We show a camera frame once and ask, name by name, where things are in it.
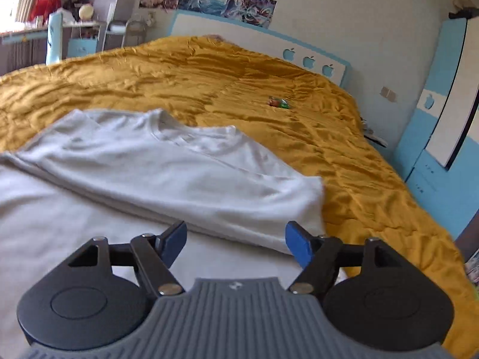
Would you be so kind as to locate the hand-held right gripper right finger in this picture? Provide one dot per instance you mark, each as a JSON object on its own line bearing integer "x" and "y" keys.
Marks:
{"x": 299, "y": 245}

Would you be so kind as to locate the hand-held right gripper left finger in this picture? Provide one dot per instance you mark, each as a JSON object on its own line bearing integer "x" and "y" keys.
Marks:
{"x": 176, "y": 237}

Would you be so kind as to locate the white shirt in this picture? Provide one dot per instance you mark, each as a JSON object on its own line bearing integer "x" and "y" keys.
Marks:
{"x": 168, "y": 179}

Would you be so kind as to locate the black and white shoe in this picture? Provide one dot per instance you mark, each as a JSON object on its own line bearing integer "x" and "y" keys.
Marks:
{"x": 374, "y": 134}

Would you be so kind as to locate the green and red wrapper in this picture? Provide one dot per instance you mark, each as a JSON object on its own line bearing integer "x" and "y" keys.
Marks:
{"x": 278, "y": 102}

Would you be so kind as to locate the blue and white wardrobe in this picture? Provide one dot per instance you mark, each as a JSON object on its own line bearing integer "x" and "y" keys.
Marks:
{"x": 419, "y": 149}

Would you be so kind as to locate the mustard yellow quilt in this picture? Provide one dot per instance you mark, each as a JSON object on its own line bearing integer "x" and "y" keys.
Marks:
{"x": 239, "y": 78}

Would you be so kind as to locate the colourful printed item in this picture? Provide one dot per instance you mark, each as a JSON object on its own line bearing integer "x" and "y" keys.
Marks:
{"x": 473, "y": 269}

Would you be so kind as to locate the white and blue headboard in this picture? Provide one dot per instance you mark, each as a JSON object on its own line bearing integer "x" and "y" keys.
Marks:
{"x": 239, "y": 30}

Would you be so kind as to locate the light blue chair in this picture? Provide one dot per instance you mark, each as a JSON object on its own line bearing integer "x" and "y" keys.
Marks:
{"x": 54, "y": 37}

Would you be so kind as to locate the cream ball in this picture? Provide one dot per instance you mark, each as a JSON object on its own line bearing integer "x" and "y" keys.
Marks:
{"x": 85, "y": 12}

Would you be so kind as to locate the white plastic bag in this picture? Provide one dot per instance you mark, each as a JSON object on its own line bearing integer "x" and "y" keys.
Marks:
{"x": 68, "y": 15}

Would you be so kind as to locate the white and blue desk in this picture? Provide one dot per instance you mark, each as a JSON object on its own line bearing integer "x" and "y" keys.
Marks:
{"x": 22, "y": 37}

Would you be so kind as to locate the red bag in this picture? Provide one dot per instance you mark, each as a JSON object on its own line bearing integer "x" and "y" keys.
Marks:
{"x": 45, "y": 7}

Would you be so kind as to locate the beige and black bundle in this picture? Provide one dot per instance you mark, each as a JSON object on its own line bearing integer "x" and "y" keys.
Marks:
{"x": 464, "y": 5}

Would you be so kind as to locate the wall socket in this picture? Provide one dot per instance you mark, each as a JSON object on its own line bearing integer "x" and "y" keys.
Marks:
{"x": 389, "y": 93}

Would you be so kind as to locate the blue toned wall poster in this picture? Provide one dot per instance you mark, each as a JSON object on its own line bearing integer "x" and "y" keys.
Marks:
{"x": 202, "y": 0}

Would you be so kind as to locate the red and blue wall poster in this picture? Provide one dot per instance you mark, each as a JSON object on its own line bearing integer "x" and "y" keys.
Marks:
{"x": 250, "y": 7}

